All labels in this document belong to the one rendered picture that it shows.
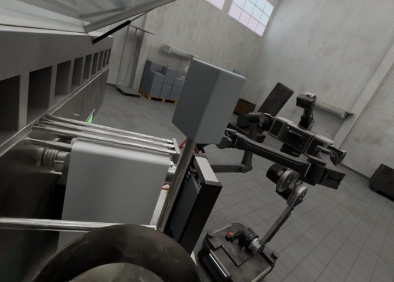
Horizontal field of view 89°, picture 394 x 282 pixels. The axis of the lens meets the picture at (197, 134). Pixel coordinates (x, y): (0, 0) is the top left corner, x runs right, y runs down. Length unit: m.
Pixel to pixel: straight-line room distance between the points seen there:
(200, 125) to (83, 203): 0.46
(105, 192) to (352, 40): 9.50
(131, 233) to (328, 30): 10.00
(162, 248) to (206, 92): 0.19
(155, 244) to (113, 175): 0.34
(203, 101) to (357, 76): 9.05
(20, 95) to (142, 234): 0.38
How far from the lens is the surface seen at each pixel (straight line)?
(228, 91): 0.26
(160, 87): 6.92
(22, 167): 0.61
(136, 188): 0.60
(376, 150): 8.91
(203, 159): 0.63
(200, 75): 0.27
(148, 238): 0.26
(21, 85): 0.53
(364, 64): 9.32
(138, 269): 0.30
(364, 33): 9.68
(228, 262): 2.08
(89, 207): 0.65
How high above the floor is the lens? 1.71
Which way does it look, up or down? 19 degrees down
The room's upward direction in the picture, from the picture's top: 20 degrees clockwise
